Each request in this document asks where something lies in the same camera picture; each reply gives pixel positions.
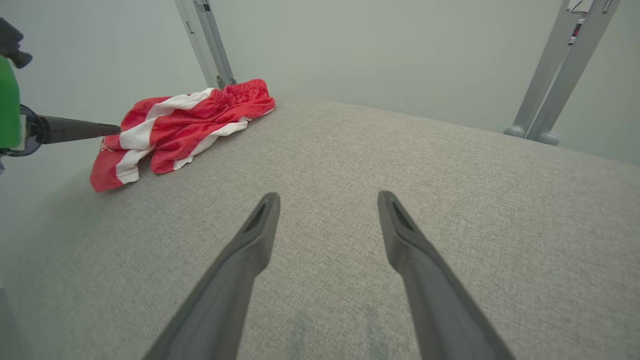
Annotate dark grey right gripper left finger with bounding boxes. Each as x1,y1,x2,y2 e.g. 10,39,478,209
142,192,281,360

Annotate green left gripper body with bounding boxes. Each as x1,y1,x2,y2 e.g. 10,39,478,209
0,55,23,151

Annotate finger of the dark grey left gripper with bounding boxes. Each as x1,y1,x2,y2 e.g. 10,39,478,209
0,105,121,158

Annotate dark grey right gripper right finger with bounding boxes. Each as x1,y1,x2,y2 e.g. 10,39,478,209
377,191,516,360

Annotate red and white striped shorts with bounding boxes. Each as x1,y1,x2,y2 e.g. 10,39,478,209
90,78,276,193

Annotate grey metal stand leg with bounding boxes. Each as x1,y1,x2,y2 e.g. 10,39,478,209
174,0,238,90
504,0,623,147

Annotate small hanging label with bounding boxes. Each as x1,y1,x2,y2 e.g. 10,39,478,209
567,0,593,46

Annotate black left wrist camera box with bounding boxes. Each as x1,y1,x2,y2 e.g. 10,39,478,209
0,17,33,69

